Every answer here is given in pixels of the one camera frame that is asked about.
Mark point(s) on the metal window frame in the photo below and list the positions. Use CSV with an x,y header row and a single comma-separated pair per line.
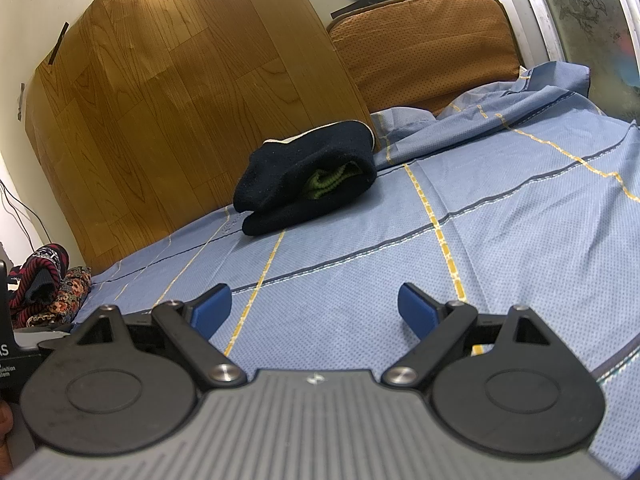
x,y
520,5

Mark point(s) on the frosted flower pattern window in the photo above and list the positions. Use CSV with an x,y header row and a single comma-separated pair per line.
x,y
585,20

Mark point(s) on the blue checked bedsheet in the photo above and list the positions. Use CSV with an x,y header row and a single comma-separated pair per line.
x,y
400,240

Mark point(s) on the wood grain panel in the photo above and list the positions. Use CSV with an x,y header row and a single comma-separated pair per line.
x,y
190,110

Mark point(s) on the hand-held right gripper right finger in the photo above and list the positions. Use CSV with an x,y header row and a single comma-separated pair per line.
x,y
417,310

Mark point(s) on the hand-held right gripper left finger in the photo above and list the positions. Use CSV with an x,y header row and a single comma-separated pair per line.
x,y
212,310

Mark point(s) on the navy green striped knit sweater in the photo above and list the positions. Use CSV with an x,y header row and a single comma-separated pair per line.
x,y
280,185

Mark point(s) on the floral patterned cloth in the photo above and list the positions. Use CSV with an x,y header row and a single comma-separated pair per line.
x,y
72,290

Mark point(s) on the person's left hand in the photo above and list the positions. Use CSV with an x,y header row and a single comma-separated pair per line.
x,y
4,425

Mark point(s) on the brown cushion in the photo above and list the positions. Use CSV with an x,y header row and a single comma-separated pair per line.
x,y
430,45

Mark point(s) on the grey tape strip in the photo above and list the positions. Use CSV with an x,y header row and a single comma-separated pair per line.
x,y
21,102

